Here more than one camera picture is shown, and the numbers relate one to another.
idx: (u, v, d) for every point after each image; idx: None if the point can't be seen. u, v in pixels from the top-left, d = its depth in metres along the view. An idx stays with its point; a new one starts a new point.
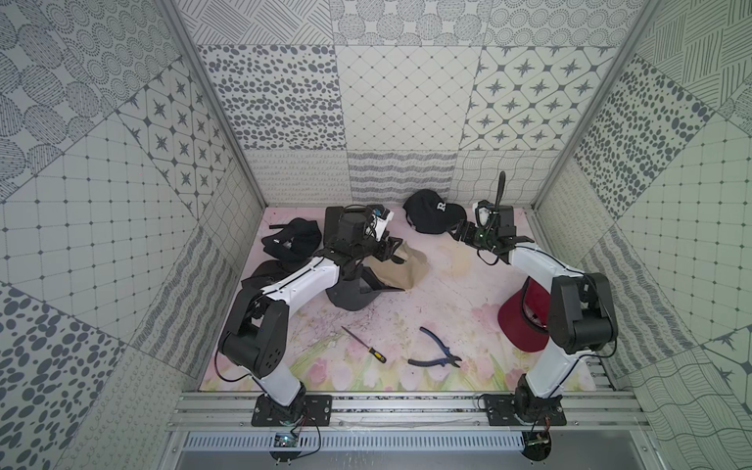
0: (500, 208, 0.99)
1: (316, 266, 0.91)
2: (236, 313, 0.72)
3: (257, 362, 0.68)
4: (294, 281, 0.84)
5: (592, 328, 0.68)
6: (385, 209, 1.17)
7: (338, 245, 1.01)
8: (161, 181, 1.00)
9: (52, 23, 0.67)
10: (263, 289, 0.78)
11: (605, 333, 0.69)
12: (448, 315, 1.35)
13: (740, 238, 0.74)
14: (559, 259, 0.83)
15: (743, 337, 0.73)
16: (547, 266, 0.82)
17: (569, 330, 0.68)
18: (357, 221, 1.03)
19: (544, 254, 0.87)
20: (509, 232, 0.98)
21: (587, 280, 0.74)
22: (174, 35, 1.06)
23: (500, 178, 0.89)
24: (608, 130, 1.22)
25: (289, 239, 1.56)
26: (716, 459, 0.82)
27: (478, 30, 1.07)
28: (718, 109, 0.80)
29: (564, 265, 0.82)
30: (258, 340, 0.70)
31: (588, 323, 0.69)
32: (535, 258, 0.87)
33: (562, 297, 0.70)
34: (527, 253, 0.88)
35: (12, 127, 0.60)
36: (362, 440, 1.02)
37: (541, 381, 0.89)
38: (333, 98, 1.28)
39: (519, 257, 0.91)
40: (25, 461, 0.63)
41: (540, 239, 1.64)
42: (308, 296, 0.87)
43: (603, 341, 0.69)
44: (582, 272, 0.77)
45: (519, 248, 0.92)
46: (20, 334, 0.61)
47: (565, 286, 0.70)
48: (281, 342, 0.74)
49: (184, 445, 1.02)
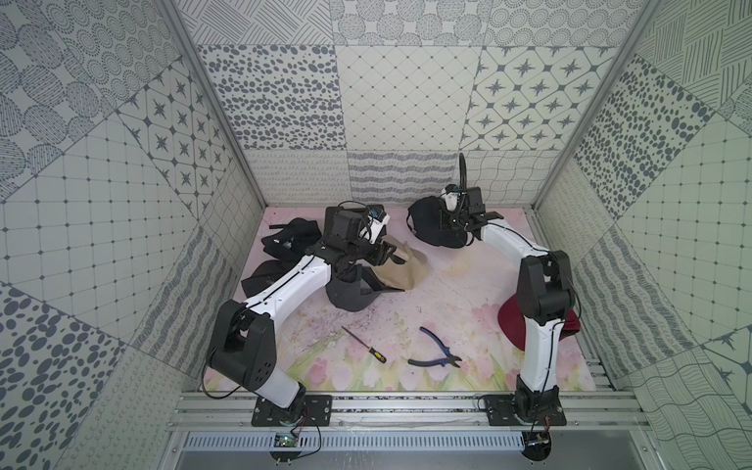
0: (469, 189, 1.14)
1: (305, 269, 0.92)
2: (221, 328, 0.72)
3: (247, 375, 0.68)
4: (279, 290, 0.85)
5: (553, 298, 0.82)
6: (381, 211, 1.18)
7: (330, 240, 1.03)
8: (161, 181, 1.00)
9: (52, 23, 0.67)
10: (248, 302, 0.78)
11: (564, 300, 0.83)
12: (448, 315, 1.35)
13: (741, 238, 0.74)
14: (525, 238, 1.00)
15: (743, 336, 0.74)
16: (516, 245, 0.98)
17: (533, 303, 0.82)
18: (352, 217, 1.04)
19: (511, 231, 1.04)
20: (480, 210, 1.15)
21: (548, 258, 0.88)
22: (174, 35, 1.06)
23: (463, 161, 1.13)
24: (608, 130, 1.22)
25: (289, 239, 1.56)
26: (716, 459, 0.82)
27: (478, 30, 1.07)
28: (718, 109, 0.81)
29: (531, 245, 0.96)
30: (245, 354, 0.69)
31: (549, 295, 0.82)
32: (501, 235, 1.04)
33: (530, 275, 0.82)
34: (496, 230, 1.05)
35: (12, 127, 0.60)
36: (362, 440, 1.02)
37: (531, 369, 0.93)
38: (333, 98, 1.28)
39: (488, 233, 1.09)
40: (25, 461, 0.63)
41: (540, 238, 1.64)
42: (297, 302, 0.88)
43: (564, 307, 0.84)
44: (545, 251, 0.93)
45: (490, 224, 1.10)
46: (20, 334, 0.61)
47: (531, 265, 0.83)
48: (270, 353, 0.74)
49: (184, 445, 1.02)
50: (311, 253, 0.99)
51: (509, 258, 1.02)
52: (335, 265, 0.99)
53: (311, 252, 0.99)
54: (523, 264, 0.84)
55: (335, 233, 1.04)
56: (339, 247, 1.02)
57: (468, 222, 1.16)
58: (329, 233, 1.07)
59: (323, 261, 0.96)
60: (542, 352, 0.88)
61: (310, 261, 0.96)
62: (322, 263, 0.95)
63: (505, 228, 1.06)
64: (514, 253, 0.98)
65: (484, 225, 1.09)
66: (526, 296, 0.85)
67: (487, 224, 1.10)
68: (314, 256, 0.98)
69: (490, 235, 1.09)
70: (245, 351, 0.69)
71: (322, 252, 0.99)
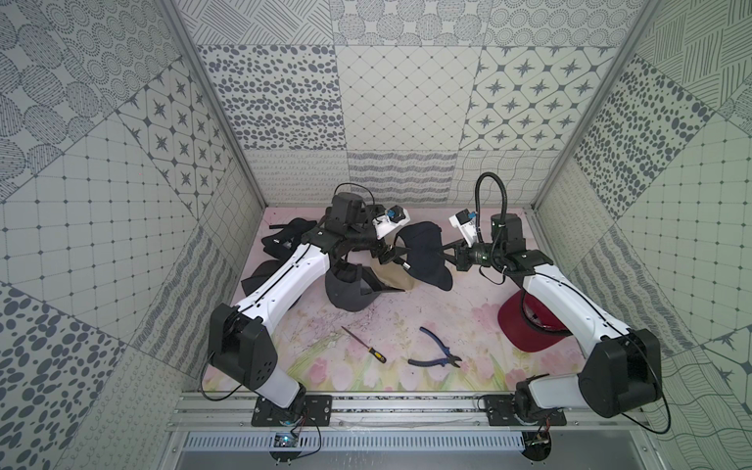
0: (507, 219, 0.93)
1: (298, 262, 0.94)
2: (216, 330, 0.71)
3: (247, 376, 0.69)
4: (273, 289, 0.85)
5: (635, 393, 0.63)
6: (400, 211, 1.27)
7: (331, 224, 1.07)
8: (161, 181, 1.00)
9: (52, 23, 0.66)
10: (240, 305, 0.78)
11: (647, 395, 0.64)
12: (448, 315, 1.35)
13: (740, 238, 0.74)
14: (592, 304, 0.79)
15: (743, 337, 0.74)
16: (582, 312, 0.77)
17: (609, 398, 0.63)
18: (352, 201, 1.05)
19: (570, 290, 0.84)
20: (518, 246, 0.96)
21: (633, 339, 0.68)
22: (174, 35, 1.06)
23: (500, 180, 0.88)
24: (608, 130, 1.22)
25: (289, 239, 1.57)
26: (716, 459, 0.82)
27: (478, 30, 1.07)
28: (718, 109, 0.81)
29: (600, 314, 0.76)
30: (243, 356, 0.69)
31: (631, 390, 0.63)
32: (558, 294, 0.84)
33: (609, 364, 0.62)
34: (552, 287, 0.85)
35: (12, 127, 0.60)
36: (362, 440, 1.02)
37: (546, 391, 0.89)
38: (333, 98, 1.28)
39: (536, 286, 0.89)
40: (24, 461, 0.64)
41: (540, 238, 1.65)
42: (292, 296, 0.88)
43: (648, 403, 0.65)
44: (626, 329, 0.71)
45: (541, 276, 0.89)
46: (20, 334, 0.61)
47: (610, 353, 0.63)
48: (268, 353, 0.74)
49: (184, 445, 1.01)
50: (308, 242, 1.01)
51: (568, 323, 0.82)
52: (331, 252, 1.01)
53: (307, 241, 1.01)
54: (601, 350, 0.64)
55: (334, 217, 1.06)
56: (338, 230, 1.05)
57: (505, 264, 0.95)
58: (329, 216, 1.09)
59: (318, 252, 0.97)
60: (571, 398, 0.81)
61: (305, 252, 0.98)
62: (318, 254, 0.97)
63: (559, 283, 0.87)
64: (579, 322, 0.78)
65: (531, 274, 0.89)
66: (599, 387, 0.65)
67: (534, 271, 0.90)
68: (310, 246, 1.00)
69: (539, 287, 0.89)
70: (242, 353, 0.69)
71: (318, 240, 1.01)
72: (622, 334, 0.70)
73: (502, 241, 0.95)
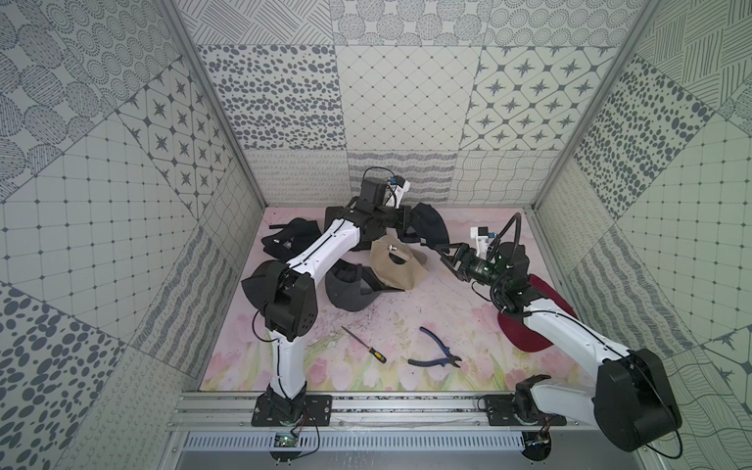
0: (514, 258, 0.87)
1: (336, 232, 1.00)
2: (270, 283, 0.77)
3: (295, 322, 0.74)
4: (316, 252, 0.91)
5: (652, 419, 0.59)
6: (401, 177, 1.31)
7: (359, 205, 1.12)
8: (161, 181, 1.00)
9: (52, 23, 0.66)
10: (290, 263, 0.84)
11: (670, 424, 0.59)
12: (448, 315, 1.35)
13: (740, 238, 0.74)
14: (589, 329, 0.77)
15: (743, 337, 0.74)
16: (581, 339, 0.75)
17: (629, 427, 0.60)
18: (380, 184, 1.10)
19: (569, 321, 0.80)
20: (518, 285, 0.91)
21: (635, 360, 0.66)
22: (174, 35, 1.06)
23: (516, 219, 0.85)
24: (608, 130, 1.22)
25: (289, 238, 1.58)
26: (716, 460, 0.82)
27: (478, 30, 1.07)
28: (718, 109, 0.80)
29: (599, 339, 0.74)
30: (293, 305, 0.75)
31: (647, 416, 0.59)
32: (556, 326, 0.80)
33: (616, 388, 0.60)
34: (549, 320, 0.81)
35: (13, 127, 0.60)
36: (362, 440, 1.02)
37: (549, 398, 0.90)
38: (333, 98, 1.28)
39: (535, 322, 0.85)
40: (24, 461, 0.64)
41: (540, 238, 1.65)
42: (331, 261, 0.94)
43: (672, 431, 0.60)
44: (626, 351, 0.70)
45: (534, 309, 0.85)
46: (20, 334, 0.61)
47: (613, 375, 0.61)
48: (313, 305, 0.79)
49: (184, 445, 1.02)
50: (342, 217, 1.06)
51: (571, 352, 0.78)
52: (363, 227, 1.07)
53: (342, 216, 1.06)
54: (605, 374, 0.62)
55: (363, 198, 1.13)
56: (367, 210, 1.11)
57: (503, 304, 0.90)
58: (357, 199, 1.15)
59: (352, 225, 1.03)
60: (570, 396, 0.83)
61: (341, 225, 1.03)
62: (352, 227, 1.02)
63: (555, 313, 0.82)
64: (582, 352, 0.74)
65: (528, 314, 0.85)
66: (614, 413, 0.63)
67: (530, 310, 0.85)
68: (344, 220, 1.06)
69: (536, 322, 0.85)
70: (294, 303, 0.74)
71: (351, 216, 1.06)
72: (623, 356, 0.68)
73: (507, 278, 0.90)
